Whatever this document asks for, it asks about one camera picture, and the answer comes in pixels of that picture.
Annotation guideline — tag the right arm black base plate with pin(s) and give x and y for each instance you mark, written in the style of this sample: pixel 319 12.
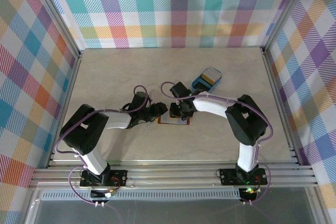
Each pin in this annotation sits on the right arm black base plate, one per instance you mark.
pixel 228 178

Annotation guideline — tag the aluminium corner post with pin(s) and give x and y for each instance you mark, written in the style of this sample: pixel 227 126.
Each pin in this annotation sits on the aluminium corner post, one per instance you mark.
pixel 56 11
pixel 285 11

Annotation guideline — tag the brown leather card holder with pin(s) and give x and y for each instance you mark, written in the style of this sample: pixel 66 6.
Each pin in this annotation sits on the brown leather card holder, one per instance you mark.
pixel 164 120

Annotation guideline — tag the grey metal sheet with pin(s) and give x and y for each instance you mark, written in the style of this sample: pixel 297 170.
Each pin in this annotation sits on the grey metal sheet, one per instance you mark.
pixel 170 213

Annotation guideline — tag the small controller board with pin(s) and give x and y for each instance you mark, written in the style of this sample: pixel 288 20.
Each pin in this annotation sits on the small controller board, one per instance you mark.
pixel 248 190
pixel 110 194

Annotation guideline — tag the stack of cards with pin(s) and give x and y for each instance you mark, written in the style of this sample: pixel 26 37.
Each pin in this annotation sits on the stack of cards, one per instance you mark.
pixel 211 72

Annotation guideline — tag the blue plastic tray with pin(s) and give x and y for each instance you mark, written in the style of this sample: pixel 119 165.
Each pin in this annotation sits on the blue plastic tray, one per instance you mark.
pixel 215 83

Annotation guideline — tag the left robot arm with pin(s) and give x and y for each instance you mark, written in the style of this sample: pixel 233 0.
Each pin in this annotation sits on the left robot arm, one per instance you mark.
pixel 84 132

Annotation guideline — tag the wide aluminium frame rail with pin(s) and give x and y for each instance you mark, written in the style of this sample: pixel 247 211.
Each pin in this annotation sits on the wide aluminium frame rail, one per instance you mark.
pixel 170 175

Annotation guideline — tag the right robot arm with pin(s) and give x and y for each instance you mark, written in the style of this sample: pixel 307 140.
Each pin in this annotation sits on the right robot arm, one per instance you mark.
pixel 246 121

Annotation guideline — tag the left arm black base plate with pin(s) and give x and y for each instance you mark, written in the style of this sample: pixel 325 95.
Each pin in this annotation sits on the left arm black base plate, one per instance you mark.
pixel 120 178

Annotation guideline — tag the aluminium side rail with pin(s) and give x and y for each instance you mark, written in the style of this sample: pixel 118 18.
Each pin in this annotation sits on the aluminium side rail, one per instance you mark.
pixel 278 103
pixel 67 103

